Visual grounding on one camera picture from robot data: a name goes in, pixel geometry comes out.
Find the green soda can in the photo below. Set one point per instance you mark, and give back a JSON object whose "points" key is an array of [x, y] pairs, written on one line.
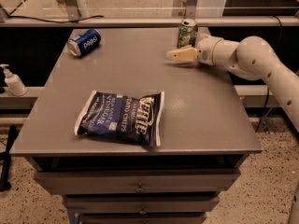
{"points": [[187, 33]]}

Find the blue Pepsi can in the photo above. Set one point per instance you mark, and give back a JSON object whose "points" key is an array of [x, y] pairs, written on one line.
{"points": [[80, 45]]}

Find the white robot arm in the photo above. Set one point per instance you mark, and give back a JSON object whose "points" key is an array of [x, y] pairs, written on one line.
{"points": [[267, 192]]}

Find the grey drawer cabinet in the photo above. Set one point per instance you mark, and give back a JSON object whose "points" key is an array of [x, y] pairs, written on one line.
{"points": [[204, 130]]}

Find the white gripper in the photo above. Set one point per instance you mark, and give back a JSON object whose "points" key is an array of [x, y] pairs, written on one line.
{"points": [[207, 50]]}

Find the black stand left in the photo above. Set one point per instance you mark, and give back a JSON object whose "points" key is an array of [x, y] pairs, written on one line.
{"points": [[5, 157]]}

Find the blue Kettle chip bag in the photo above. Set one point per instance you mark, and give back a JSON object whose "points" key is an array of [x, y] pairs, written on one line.
{"points": [[122, 118]]}

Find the white pump bottle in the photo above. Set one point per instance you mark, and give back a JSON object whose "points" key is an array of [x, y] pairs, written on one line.
{"points": [[13, 81]]}

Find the metal railing frame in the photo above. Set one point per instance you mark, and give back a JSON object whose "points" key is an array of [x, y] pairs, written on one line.
{"points": [[144, 13]]}

